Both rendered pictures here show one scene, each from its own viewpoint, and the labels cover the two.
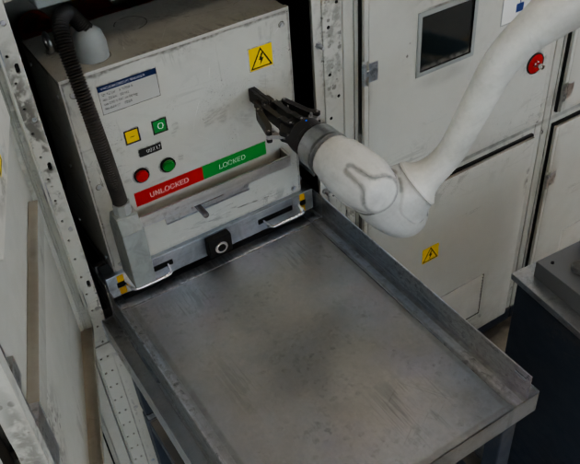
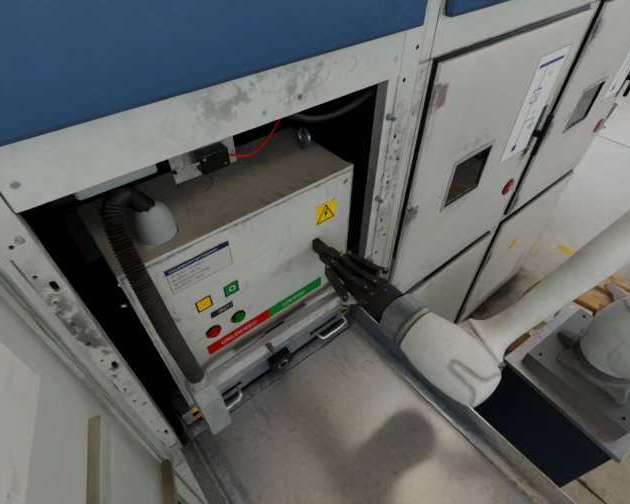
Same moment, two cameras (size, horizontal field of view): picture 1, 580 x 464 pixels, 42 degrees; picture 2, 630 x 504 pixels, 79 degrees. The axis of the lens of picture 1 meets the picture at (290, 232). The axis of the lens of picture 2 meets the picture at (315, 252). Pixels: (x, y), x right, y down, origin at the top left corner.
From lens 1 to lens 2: 84 cm
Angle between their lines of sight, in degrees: 9
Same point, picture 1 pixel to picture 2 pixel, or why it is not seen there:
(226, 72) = (294, 230)
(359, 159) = (464, 355)
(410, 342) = (460, 461)
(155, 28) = (222, 190)
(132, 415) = not seen: hidden behind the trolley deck
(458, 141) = (541, 314)
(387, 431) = not seen: outside the picture
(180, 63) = (253, 231)
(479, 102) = (582, 287)
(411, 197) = not seen: hidden behind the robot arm
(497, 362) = (549, 491)
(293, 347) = (360, 473)
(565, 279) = (555, 371)
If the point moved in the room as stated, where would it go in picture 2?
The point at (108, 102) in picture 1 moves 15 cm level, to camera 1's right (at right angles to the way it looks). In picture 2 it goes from (177, 282) to (264, 271)
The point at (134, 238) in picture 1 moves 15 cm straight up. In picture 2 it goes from (212, 405) to (195, 368)
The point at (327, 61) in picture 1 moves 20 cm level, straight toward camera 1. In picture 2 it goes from (381, 209) to (402, 274)
